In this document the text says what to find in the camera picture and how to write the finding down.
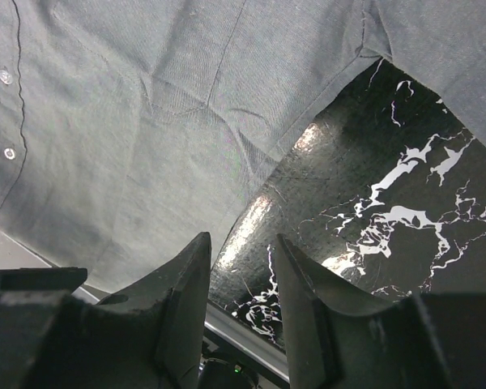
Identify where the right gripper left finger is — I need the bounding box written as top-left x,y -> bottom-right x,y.
0,232 -> 211,388

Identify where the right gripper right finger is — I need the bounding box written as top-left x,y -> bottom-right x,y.
274,235 -> 486,388

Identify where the grey button shirt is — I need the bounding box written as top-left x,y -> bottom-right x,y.
0,1 -> 486,292

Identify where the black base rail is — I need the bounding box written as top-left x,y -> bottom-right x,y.
0,232 -> 289,388

